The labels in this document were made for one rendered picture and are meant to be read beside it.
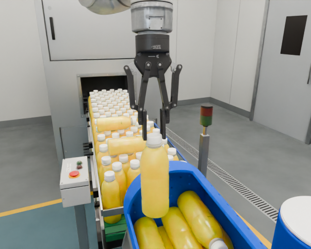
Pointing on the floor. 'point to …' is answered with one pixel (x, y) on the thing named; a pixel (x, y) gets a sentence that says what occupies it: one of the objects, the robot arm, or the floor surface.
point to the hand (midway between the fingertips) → (153, 124)
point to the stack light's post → (204, 143)
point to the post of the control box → (81, 226)
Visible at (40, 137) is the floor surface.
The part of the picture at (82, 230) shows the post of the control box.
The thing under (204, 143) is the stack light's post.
